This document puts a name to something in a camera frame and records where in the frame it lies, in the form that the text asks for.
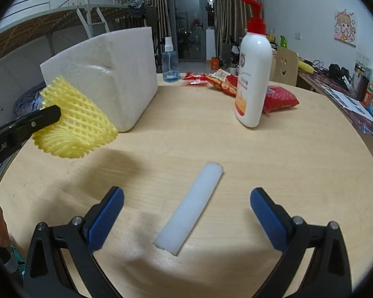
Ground yellow foam fruit net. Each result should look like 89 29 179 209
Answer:
32 77 118 159

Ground white foam strip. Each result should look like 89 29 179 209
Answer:
153 162 224 256

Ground blue plaid quilt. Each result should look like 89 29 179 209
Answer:
13 81 46 118

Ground white red pump lotion bottle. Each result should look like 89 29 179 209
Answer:
234 0 272 128

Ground white metal bunk bed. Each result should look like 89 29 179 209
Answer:
0 0 147 60

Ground red tissue pack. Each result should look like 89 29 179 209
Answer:
263 85 299 113

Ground white styrofoam box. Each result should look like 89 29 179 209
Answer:
40 27 158 133

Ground printed paper sheet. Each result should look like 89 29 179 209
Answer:
323 85 373 122

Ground wooden smiley chair back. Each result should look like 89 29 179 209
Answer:
270 46 299 86

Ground orange red snack bag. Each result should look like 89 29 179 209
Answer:
206 69 238 98

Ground black headphones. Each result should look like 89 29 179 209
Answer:
327 63 351 84

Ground red snack packet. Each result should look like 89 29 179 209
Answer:
183 72 208 86

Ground orange bucket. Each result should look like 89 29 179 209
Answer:
210 57 221 71

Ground clear blue spray bottle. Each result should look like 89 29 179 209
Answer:
162 36 181 83

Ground green bottle on desk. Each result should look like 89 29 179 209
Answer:
280 35 288 48

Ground right brown curtain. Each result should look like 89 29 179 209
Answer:
214 0 261 56

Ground glass balcony door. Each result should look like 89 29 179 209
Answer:
168 0 215 62

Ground cartoon girl wall poster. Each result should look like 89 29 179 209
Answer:
333 9 357 46

